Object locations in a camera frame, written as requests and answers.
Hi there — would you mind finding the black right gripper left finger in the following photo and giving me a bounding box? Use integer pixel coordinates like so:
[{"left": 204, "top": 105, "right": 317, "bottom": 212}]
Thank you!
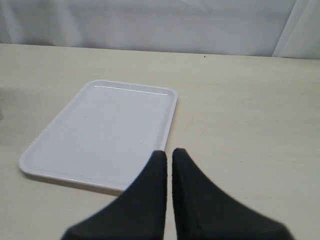
[{"left": 62, "top": 150, "right": 167, "bottom": 240}]

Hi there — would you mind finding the white rectangular tray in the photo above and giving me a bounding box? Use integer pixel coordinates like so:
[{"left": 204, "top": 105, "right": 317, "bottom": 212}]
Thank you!
[{"left": 18, "top": 80, "right": 178, "bottom": 191}]

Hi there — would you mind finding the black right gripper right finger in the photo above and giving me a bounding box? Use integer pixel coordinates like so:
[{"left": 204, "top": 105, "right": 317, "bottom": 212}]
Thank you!
[{"left": 172, "top": 148, "right": 294, "bottom": 240}]

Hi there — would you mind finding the white backdrop curtain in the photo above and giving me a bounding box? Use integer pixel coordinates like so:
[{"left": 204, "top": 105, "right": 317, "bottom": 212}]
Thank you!
[{"left": 0, "top": 0, "right": 320, "bottom": 59}]

